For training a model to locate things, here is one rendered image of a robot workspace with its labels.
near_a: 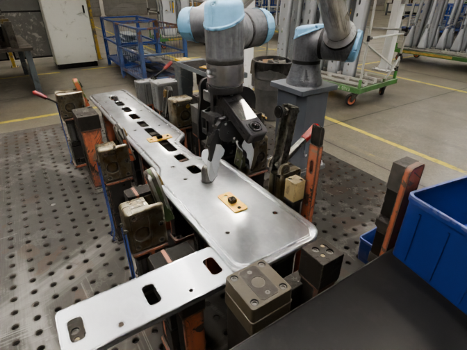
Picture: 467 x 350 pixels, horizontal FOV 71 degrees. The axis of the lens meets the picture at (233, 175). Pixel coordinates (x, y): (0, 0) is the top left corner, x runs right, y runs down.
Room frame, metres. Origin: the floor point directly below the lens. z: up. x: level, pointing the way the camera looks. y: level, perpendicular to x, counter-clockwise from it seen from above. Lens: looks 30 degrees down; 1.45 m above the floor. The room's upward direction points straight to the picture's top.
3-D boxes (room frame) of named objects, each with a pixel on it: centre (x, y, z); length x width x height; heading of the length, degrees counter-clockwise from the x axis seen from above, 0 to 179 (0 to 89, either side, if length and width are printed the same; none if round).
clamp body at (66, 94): (1.43, 0.73, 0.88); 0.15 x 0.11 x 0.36; 123
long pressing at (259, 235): (1.06, 0.27, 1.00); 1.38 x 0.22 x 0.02; 33
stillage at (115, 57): (7.16, 2.13, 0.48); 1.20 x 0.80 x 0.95; 31
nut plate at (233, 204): (0.65, 0.00, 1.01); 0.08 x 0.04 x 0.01; 33
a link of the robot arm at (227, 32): (0.68, 0.02, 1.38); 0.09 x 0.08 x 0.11; 147
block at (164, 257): (0.49, 0.12, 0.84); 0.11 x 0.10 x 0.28; 123
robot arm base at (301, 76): (1.41, -0.30, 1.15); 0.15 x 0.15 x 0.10
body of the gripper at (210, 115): (0.68, 0.02, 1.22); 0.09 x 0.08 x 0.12; 33
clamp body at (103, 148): (0.90, 0.37, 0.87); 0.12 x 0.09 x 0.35; 123
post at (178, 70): (1.64, 0.24, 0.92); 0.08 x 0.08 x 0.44; 33
